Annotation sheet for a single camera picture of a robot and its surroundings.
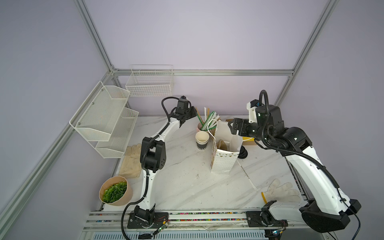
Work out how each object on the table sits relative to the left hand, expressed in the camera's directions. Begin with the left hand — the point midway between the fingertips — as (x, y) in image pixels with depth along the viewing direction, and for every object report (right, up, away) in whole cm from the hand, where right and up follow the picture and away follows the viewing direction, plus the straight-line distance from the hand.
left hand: (196, 110), depth 98 cm
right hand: (+17, -10, -33) cm, 39 cm away
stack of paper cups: (+4, -18, -2) cm, 19 cm away
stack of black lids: (+31, -28, -2) cm, 42 cm away
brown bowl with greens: (-39, -43, -26) cm, 64 cm away
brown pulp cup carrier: (+17, -23, -4) cm, 28 cm away
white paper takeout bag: (+15, -30, -20) cm, 39 cm away
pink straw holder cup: (+2, -12, 0) cm, 13 cm away
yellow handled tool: (+38, -51, -17) cm, 66 cm away
